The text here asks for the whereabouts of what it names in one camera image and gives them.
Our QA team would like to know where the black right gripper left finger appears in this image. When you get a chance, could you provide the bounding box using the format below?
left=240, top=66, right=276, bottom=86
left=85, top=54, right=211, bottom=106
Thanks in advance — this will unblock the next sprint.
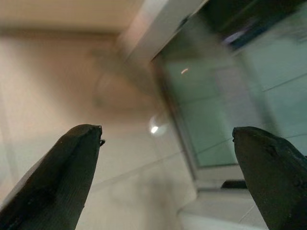
left=0, top=124, right=106, bottom=230

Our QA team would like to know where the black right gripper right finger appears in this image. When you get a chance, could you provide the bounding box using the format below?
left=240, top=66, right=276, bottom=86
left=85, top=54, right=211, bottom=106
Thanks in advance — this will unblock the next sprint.
left=232, top=126, right=307, bottom=230

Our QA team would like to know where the green glass sliding door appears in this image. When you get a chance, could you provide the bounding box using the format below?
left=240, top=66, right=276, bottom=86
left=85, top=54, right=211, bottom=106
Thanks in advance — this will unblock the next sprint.
left=151, top=0, right=307, bottom=192

